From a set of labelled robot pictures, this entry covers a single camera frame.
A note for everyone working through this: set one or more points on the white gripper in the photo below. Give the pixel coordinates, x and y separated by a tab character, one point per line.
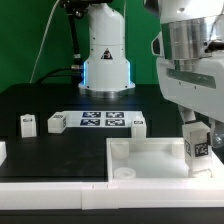
201	91

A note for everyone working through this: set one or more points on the white square tabletop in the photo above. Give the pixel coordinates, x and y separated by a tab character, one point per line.
145	158

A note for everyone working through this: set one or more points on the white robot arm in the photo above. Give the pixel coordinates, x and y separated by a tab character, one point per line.
190	57

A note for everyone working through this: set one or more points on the white left fence piece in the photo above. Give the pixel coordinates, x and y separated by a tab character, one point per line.
3	153

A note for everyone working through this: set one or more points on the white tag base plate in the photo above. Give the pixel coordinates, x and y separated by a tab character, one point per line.
104	119

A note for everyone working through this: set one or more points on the white front fence rail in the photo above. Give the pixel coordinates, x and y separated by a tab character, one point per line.
114	195

